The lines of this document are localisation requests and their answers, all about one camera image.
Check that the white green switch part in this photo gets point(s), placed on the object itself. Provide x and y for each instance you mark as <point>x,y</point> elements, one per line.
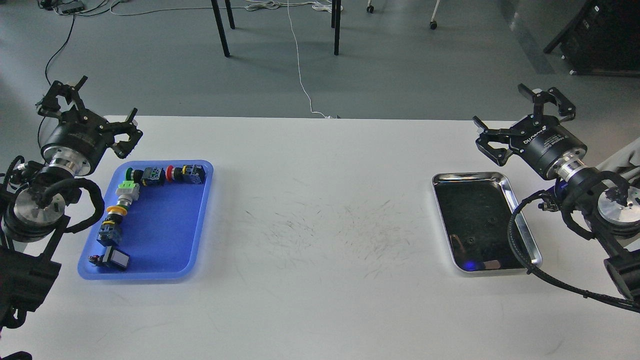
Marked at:
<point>128,191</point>

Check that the black table leg left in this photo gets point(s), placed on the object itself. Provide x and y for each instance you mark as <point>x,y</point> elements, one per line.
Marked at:
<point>219,24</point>

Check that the black table leg right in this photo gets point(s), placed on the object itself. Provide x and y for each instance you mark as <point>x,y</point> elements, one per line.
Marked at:
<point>336,9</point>

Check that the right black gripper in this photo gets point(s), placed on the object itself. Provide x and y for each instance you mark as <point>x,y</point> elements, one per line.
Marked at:
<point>539,140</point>

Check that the green push button switch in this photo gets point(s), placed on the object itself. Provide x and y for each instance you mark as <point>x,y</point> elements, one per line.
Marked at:
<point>149,177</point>

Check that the blue plastic tray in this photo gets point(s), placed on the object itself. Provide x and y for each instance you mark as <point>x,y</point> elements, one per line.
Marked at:
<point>162,231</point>

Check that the black table leg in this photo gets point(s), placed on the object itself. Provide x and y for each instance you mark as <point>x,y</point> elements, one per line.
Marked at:
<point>219,24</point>
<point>336,9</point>

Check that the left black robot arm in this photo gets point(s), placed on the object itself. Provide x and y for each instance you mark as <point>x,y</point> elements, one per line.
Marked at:
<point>41,201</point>

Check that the black cabinet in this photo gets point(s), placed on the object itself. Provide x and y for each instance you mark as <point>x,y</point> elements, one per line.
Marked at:
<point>602,39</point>

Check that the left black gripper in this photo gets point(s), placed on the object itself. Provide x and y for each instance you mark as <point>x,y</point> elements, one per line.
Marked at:
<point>75,137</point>

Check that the yellow ring selector switch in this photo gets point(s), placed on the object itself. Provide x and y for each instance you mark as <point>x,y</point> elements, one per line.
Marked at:
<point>110,231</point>

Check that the shiny metal tray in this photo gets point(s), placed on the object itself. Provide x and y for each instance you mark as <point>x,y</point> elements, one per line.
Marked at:
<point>475,209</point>

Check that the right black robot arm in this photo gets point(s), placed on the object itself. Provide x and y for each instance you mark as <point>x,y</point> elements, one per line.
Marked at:
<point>594,204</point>

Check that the square white button switch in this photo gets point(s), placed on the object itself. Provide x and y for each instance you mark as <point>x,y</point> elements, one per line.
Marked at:
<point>113,258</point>

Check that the red emergency stop button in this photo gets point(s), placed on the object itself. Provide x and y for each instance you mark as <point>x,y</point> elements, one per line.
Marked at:
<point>194,174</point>

